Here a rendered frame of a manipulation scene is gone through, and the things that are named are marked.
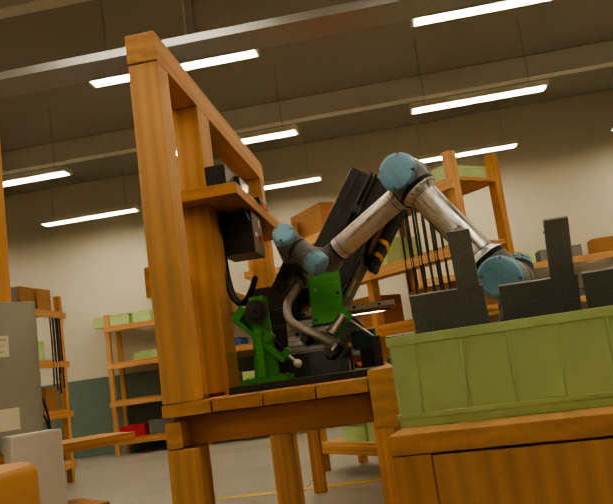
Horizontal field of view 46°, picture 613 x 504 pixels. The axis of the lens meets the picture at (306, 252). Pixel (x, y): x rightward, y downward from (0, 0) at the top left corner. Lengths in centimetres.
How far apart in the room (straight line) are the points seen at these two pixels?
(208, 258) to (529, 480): 142
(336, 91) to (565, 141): 401
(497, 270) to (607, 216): 1011
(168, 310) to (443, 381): 89
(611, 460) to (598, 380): 16
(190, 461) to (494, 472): 95
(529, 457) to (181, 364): 103
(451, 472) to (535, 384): 22
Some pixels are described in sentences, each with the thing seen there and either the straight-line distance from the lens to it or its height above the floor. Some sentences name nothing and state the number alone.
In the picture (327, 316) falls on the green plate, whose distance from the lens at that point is 251.
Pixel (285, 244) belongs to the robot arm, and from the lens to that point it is 223.
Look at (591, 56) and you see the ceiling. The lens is 1043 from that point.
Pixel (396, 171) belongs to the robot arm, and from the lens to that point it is 208.
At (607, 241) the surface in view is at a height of 216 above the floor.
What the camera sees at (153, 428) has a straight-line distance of 1166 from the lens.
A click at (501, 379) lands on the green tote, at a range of 137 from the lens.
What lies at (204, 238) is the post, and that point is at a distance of 239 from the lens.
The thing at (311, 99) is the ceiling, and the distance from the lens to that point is 1007.
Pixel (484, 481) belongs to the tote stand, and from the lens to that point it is 128.
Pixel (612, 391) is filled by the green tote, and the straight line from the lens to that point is 136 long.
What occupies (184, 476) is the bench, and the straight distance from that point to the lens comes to 200.
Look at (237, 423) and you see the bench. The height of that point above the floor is 80.
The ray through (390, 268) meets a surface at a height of 160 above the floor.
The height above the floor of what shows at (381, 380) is 87.
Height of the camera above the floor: 92
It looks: 9 degrees up
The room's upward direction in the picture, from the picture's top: 8 degrees counter-clockwise
